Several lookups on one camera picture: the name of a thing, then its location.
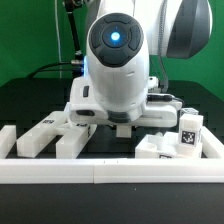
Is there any grey hose cable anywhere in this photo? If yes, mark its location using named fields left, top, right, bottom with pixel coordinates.
left=157, top=0, right=170, bottom=94

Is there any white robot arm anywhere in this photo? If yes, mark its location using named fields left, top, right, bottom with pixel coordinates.
left=69, top=0, right=212, bottom=127

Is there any white chair back frame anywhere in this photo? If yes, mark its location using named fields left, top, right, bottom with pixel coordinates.
left=17, top=111, right=97, bottom=159

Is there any white U-shaped fence frame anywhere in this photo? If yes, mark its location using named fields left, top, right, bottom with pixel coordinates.
left=0, top=125, right=224, bottom=184

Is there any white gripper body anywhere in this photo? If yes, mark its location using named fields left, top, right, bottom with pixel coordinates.
left=68, top=78, right=178, bottom=128

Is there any black cable on table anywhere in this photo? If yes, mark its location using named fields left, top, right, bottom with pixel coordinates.
left=26, top=61, right=84, bottom=80

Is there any white chair seat plate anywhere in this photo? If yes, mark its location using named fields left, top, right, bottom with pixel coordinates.
left=134, top=131, right=204, bottom=160

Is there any black camera stand pole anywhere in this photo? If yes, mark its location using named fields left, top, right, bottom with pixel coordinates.
left=63, top=0, right=83, bottom=60

